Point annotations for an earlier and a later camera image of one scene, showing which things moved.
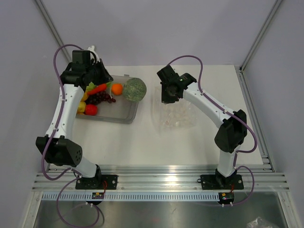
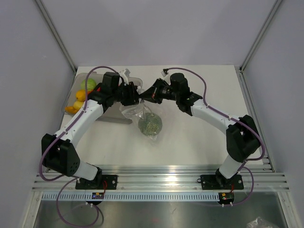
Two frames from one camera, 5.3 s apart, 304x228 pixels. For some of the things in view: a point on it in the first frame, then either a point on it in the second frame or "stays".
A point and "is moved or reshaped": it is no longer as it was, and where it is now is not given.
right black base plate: (216, 182) stays
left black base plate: (99, 182) stays
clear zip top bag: (176, 117) → (149, 122)
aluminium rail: (256, 177) stays
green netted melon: (134, 89) is moved or reshaped
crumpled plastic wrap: (259, 223) stays
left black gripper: (106, 77) → (133, 94)
